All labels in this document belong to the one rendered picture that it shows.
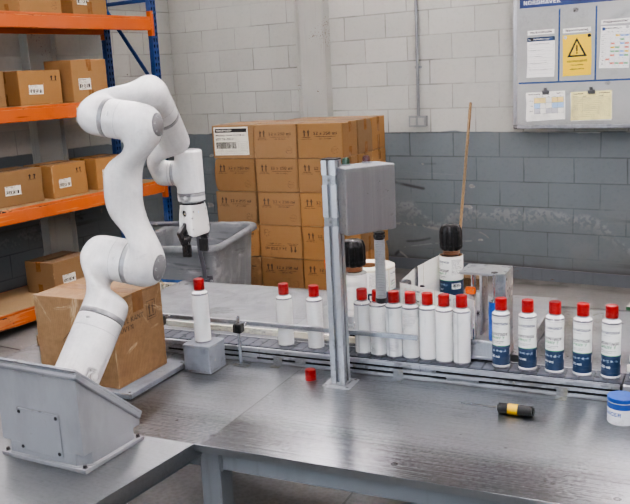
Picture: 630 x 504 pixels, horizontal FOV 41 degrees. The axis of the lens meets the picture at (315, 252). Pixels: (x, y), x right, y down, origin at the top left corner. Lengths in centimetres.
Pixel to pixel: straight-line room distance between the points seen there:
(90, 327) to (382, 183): 89
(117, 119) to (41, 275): 465
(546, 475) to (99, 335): 113
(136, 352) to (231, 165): 391
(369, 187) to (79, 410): 98
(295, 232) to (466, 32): 219
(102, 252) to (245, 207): 413
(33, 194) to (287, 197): 186
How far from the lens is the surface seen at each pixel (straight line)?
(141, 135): 214
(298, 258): 625
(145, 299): 263
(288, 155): 614
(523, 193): 699
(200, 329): 267
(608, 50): 661
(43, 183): 667
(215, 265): 491
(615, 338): 241
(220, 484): 226
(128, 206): 223
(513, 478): 199
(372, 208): 238
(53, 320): 267
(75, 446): 213
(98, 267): 230
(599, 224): 686
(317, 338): 266
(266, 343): 276
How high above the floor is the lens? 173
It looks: 12 degrees down
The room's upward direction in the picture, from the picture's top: 3 degrees counter-clockwise
